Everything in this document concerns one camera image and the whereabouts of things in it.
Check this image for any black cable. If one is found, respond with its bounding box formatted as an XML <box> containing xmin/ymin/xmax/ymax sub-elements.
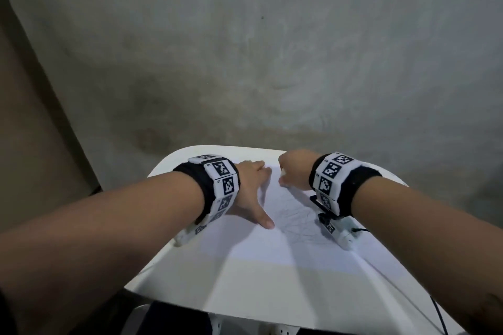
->
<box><xmin>351</xmin><ymin>227</ymin><xmax>450</xmax><ymax>335</ymax></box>

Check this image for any white paper sheet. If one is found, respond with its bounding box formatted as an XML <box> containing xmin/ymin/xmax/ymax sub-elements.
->
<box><xmin>196</xmin><ymin>162</ymin><xmax>409</xmax><ymax>275</ymax></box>

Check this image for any person's right forearm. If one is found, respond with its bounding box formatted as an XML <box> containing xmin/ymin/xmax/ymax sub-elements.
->
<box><xmin>351</xmin><ymin>175</ymin><xmax>503</xmax><ymax>335</ymax></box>

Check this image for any person's left leg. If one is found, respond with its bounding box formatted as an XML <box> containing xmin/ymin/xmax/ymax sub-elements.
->
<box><xmin>147</xmin><ymin>301</ymin><xmax>213</xmax><ymax>335</ymax></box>

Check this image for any person's left hand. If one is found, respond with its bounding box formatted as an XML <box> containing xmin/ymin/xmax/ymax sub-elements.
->
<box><xmin>226</xmin><ymin>160</ymin><xmax>276</xmax><ymax>230</ymax></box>

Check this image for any person's right hand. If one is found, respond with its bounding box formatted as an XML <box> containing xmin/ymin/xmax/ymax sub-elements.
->
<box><xmin>278</xmin><ymin>149</ymin><xmax>323</xmax><ymax>192</ymax></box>

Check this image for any person's left forearm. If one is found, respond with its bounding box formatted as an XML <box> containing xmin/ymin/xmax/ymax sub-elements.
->
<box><xmin>0</xmin><ymin>171</ymin><xmax>207</xmax><ymax>335</ymax></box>

